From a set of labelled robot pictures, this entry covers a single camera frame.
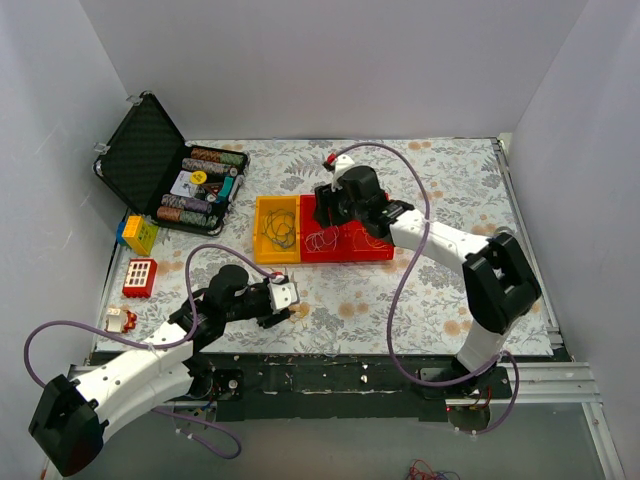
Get thin orange cable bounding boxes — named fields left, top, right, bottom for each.
left=349, top=227, right=391, bottom=251

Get red double plastic bin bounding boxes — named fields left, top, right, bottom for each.
left=299, top=195, right=395, bottom=263

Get white cable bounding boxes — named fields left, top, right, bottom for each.
left=304, top=224, right=344, bottom=254

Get yellow plastic bin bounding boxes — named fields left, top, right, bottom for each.
left=253, top=196, right=301, bottom=265

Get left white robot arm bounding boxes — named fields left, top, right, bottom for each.
left=28, top=265, right=299, bottom=477

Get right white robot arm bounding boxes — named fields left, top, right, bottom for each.
left=314, top=157, right=542, bottom=398

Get floral table mat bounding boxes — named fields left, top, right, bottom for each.
left=103, top=138, right=519, bottom=356

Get small red white toy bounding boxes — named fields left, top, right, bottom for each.
left=105, top=308, right=137, bottom=334

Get yellow blue toy block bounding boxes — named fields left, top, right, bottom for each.
left=116, top=215, right=159, bottom=257

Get black poker chip case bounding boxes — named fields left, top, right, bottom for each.
left=93, top=91, right=250, bottom=237

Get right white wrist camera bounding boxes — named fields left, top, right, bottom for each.
left=323, top=153, right=355, bottom=176

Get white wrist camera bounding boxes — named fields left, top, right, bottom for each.
left=323, top=153, right=355, bottom=176
left=267, top=272, right=300, bottom=313

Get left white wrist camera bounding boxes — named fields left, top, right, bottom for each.
left=267, top=272, right=300, bottom=313

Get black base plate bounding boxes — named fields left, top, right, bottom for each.
left=162, top=353, right=513, bottom=425

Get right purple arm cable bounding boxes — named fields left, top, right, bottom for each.
left=329, top=142, right=521, bottom=435

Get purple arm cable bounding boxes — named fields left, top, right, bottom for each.
left=23, top=244, right=284, bottom=460
left=329, top=142, right=521, bottom=435

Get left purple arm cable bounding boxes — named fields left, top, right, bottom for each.
left=23, top=244, right=284, bottom=460

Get red blue loose wires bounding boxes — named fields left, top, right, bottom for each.
left=407, top=458, right=461, bottom=480

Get aluminium frame rail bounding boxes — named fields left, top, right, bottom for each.
left=444, top=362, right=601, bottom=406

